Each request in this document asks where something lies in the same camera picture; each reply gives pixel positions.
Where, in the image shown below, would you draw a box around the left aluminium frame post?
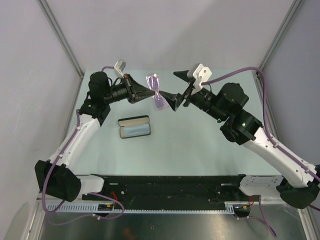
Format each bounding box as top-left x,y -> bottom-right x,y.
37,0 -> 84,78

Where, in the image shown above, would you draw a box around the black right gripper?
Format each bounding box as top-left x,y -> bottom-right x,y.
158,70 -> 227,123

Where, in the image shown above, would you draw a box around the light blue cleaning cloth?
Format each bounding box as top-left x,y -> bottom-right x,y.
123,125 -> 149,138

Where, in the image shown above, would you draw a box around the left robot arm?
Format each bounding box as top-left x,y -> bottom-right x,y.
34,71 -> 155,202

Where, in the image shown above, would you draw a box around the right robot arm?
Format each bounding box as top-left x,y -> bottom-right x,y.
159,68 -> 320,209

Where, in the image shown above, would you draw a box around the pink transparent sunglasses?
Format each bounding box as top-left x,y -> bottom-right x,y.
146,73 -> 169,111

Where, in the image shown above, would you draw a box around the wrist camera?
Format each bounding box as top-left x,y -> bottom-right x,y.
187,63 -> 212,94
113,59 -> 126,78

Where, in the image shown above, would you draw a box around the aluminium rail right edge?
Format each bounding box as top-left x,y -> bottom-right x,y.
252,71 -> 279,139

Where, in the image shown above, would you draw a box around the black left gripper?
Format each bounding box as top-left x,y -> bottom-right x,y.
103,73 -> 155,104

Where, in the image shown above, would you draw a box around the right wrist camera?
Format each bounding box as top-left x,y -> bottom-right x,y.
187,63 -> 212,94

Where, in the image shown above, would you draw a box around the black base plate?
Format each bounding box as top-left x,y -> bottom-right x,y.
82,174 -> 292,211

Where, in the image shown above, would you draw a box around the front aluminium crossbar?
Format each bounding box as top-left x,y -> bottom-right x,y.
258,195 -> 284,205

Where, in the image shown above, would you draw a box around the aluminium frame post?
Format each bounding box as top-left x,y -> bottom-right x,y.
37,0 -> 84,78
259,0 -> 306,71

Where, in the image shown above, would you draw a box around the right aluminium frame post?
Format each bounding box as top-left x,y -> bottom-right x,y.
259,0 -> 306,71

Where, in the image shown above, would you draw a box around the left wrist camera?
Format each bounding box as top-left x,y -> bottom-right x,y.
113,59 -> 126,78

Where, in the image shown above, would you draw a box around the white slotted cable duct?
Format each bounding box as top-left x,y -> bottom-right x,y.
46,201 -> 237,215

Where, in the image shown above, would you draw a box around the dark green glasses case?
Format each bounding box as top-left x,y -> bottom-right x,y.
117,115 -> 152,139

